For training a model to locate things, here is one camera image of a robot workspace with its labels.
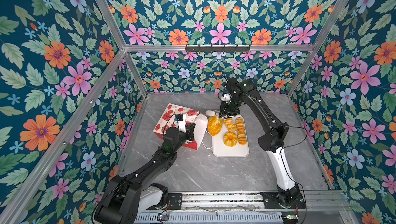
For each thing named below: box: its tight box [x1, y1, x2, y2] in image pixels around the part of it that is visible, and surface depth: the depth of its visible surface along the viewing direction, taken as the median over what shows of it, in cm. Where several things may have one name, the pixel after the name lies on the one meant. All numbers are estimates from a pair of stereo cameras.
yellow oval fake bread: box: [207, 115, 224, 137], surface depth 97 cm
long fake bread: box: [235, 117, 247, 146], surface depth 99 cm
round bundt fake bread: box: [222, 131, 238, 148], surface depth 93 cm
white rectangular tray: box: [212, 114, 250, 158], surface depth 93 cm
